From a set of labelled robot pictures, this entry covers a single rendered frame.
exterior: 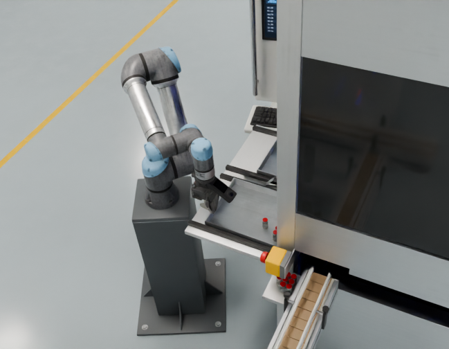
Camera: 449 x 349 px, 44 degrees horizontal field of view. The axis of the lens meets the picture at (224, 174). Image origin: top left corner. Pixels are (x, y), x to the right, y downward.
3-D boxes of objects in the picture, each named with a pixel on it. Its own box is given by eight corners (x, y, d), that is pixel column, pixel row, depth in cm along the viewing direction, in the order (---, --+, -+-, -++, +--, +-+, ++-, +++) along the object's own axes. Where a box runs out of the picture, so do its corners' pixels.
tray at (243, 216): (309, 207, 226) (310, 201, 223) (284, 255, 210) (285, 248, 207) (234, 183, 238) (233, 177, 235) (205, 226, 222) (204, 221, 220)
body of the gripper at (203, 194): (201, 185, 222) (198, 164, 213) (221, 192, 219) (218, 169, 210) (191, 199, 217) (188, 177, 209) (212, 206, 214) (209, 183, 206)
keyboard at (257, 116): (335, 117, 276) (335, 113, 274) (331, 135, 266) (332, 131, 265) (256, 107, 285) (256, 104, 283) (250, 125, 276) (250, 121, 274)
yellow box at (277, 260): (292, 264, 197) (292, 251, 192) (284, 280, 193) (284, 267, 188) (272, 257, 200) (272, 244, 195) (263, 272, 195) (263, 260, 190)
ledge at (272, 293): (312, 284, 202) (312, 280, 201) (299, 313, 194) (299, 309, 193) (276, 271, 207) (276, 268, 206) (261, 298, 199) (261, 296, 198)
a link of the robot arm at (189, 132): (168, 127, 209) (178, 145, 201) (196, 119, 211) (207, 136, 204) (171, 143, 214) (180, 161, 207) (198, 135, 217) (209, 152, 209)
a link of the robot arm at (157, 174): (141, 176, 243) (135, 154, 234) (171, 167, 246) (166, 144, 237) (149, 194, 235) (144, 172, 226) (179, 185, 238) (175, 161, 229)
